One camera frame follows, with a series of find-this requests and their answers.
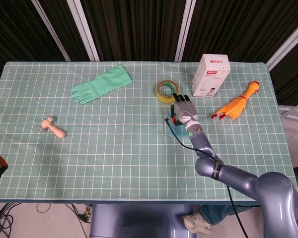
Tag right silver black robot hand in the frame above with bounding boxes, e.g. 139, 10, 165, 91
170, 93, 200, 127

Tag white desk lamp box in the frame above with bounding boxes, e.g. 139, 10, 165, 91
191, 54, 231, 98

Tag yellow packing tape roll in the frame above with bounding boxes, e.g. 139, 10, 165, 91
156, 80, 181, 105

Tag orange rubber chicken toy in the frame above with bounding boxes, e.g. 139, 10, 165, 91
211, 81, 260, 121

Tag beige wooden toy hammer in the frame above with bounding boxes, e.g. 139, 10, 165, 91
38, 116, 66, 139

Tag green white checkered tablecloth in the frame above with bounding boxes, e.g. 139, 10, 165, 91
0, 60, 293, 201

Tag green rubber glove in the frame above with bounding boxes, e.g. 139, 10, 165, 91
70, 63, 133, 106

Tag black pleated curtain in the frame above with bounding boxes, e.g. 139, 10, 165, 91
0, 0, 298, 107

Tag black power plug strip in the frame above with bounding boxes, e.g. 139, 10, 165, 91
75, 204, 94, 224

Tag white sneaker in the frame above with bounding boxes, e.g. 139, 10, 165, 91
181, 214, 213, 236

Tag grey robot torso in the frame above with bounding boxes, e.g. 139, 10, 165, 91
88, 203, 197, 238

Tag black floor cables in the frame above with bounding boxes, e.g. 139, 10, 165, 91
0, 202, 23, 238

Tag white metal frame post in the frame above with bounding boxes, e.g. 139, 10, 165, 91
31, 0, 72, 62
66, 0, 100, 62
266, 19, 298, 72
174, 0, 201, 62

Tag white metal frame rail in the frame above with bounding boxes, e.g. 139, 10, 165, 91
278, 99, 298, 122

